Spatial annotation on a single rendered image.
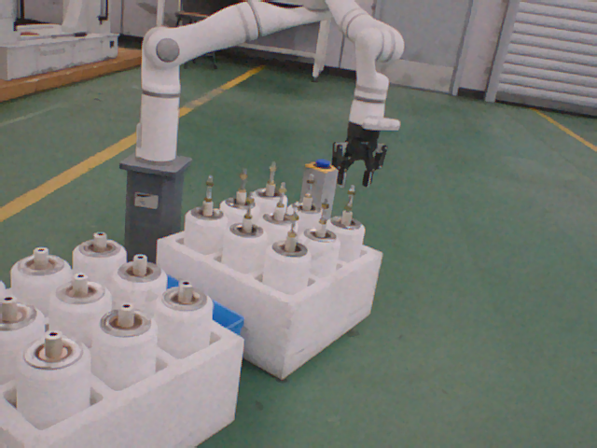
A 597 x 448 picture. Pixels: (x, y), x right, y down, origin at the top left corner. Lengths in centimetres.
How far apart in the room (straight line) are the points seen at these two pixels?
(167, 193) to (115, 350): 68
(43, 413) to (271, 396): 49
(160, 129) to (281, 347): 62
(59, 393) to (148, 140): 80
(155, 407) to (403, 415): 52
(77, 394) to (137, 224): 76
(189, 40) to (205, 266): 53
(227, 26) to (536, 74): 529
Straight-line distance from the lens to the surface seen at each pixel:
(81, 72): 428
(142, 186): 151
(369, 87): 129
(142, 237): 156
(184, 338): 98
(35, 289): 107
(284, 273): 119
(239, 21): 147
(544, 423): 137
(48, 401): 86
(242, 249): 124
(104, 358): 92
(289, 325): 118
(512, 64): 646
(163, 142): 149
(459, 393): 135
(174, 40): 143
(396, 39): 130
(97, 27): 484
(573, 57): 660
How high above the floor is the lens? 75
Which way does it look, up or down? 21 degrees down
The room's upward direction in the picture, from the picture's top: 8 degrees clockwise
